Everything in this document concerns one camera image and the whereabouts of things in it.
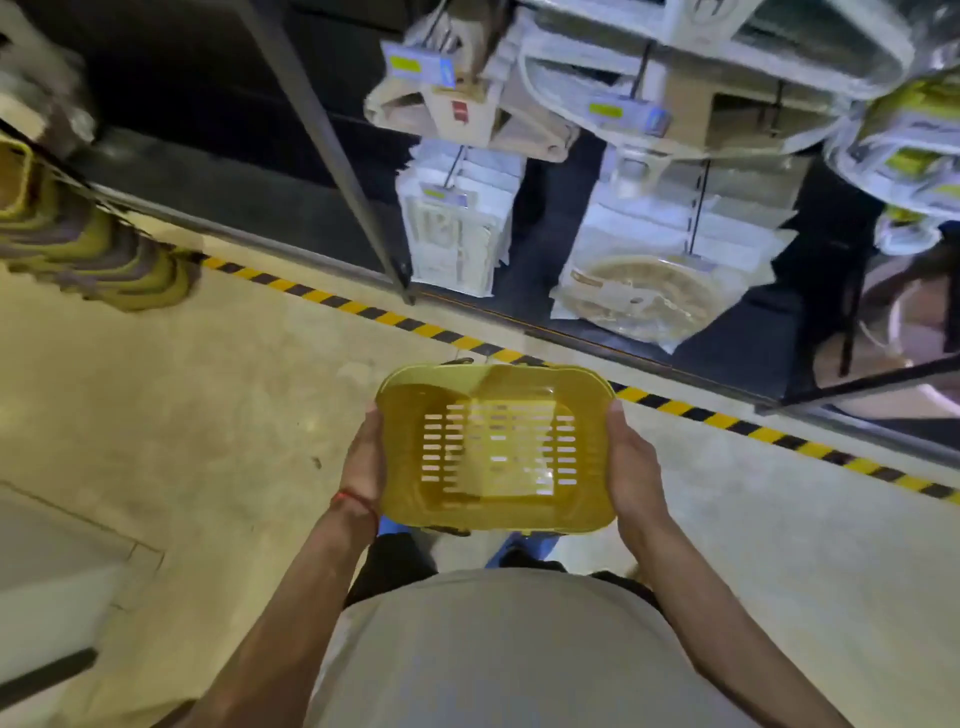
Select person's left hand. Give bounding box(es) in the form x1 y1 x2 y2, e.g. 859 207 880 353
338 404 388 538

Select person's right hand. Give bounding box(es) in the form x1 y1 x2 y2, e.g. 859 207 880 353
603 401 670 541

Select yellow basket dark handles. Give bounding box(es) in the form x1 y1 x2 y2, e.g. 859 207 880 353
374 358 618 535

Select stack of nested baskets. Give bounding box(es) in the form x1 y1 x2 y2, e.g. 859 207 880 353
0 134 200 313

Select black metal shelf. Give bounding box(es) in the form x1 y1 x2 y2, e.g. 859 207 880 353
0 0 960 466

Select person's left forearm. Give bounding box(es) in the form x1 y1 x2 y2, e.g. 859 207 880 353
179 509 380 728

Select person's right forearm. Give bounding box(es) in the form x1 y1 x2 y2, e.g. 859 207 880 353
618 517 856 728

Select black trousers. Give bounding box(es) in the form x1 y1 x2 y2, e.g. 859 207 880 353
343 532 665 613

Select blue right slipper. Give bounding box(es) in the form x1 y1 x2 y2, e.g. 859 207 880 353
485 532 560 569

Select white shirt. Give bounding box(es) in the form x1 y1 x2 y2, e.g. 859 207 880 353
303 567 759 728

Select blue yellow price tag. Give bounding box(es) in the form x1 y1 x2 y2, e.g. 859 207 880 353
418 182 479 209
380 41 457 84
587 95 671 138

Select pinkish brown round item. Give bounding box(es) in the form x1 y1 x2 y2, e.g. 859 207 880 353
813 247 960 421

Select yellow grey display platform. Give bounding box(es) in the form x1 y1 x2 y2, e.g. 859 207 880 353
0 487 163 676

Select beige plastic hangers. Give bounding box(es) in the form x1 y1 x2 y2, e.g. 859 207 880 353
363 14 580 165

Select white yellow packaged goods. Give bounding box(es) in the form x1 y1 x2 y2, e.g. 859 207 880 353
824 74 960 256

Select red string bracelet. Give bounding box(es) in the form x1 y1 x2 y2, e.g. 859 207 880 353
329 488 382 538

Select black bar white post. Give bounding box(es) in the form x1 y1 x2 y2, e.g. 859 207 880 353
0 648 99 710

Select white oval frame goods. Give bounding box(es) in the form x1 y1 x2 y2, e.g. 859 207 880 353
517 0 916 159

